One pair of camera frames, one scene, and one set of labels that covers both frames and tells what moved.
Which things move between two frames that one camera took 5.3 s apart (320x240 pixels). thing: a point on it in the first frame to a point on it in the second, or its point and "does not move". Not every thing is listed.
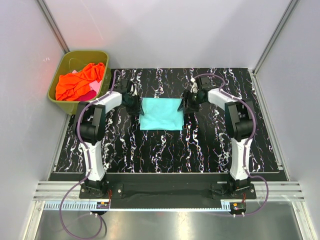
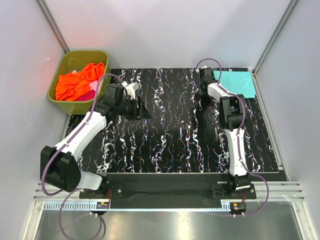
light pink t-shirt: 94,86 does not move
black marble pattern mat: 161,138 does not move
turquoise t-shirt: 161,113 to 238,82
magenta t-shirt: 87,96 does not move
